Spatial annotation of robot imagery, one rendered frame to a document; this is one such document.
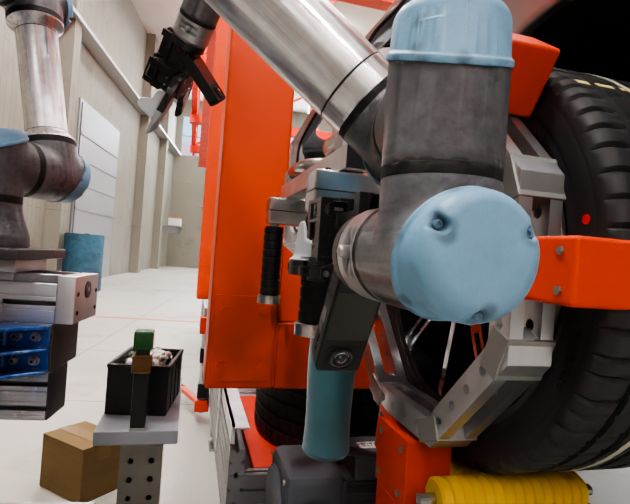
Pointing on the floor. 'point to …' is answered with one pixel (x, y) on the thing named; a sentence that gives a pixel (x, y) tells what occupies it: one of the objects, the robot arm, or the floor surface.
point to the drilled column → (140, 474)
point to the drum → (84, 254)
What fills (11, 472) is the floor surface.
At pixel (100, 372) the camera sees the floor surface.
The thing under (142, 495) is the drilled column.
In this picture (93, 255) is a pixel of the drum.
